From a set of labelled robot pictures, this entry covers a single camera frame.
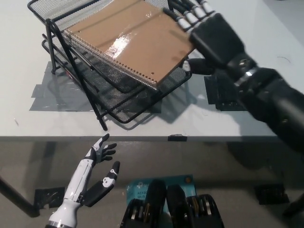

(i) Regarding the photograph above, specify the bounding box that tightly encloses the brown furniture leg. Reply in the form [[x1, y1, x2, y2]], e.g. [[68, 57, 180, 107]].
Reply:
[[283, 196, 304, 217]]

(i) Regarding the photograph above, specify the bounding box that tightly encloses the grey tape patch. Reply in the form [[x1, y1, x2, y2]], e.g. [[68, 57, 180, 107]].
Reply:
[[28, 61, 162, 113]]

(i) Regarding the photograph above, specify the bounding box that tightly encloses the black table leg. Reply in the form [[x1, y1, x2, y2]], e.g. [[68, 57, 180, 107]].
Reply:
[[0, 175, 40, 219]]

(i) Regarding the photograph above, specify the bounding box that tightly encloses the black square tape patch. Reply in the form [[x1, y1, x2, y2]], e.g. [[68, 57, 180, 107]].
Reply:
[[203, 74, 248, 112]]

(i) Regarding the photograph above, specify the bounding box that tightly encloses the black mesh file tray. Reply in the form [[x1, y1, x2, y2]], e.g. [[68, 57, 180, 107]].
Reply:
[[27, 0, 193, 132]]

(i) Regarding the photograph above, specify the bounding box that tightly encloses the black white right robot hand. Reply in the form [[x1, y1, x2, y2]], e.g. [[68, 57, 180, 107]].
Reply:
[[162, 0, 257, 83]]

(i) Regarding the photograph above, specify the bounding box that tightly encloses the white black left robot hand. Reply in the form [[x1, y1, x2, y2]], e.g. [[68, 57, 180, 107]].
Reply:
[[63, 133, 121, 207]]

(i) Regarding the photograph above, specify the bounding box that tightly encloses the brown spiral notebook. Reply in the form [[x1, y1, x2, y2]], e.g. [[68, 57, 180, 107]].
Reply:
[[63, 0, 198, 90]]

